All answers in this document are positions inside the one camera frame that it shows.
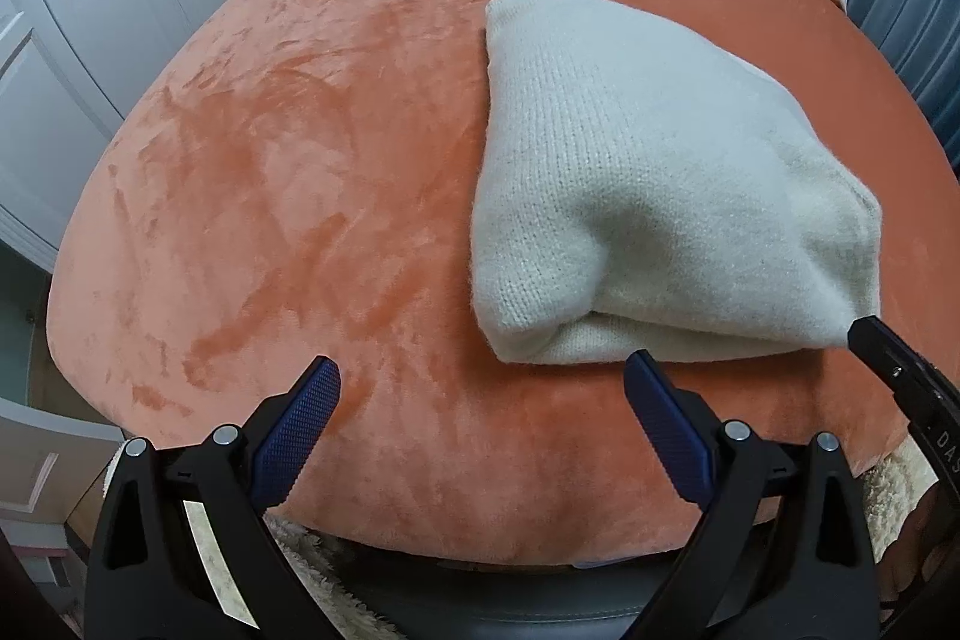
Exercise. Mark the black leather bed frame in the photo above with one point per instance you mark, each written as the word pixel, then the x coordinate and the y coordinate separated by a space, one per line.
pixel 432 598

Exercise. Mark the cream knitted sweater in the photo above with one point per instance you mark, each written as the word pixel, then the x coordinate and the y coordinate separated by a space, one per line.
pixel 642 188

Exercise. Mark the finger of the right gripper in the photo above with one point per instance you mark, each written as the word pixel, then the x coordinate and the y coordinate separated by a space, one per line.
pixel 922 393

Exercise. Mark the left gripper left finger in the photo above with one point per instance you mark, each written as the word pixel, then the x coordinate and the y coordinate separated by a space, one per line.
pixel 239 472

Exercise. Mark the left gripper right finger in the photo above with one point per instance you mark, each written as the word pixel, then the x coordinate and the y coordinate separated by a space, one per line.
pixel 723 468

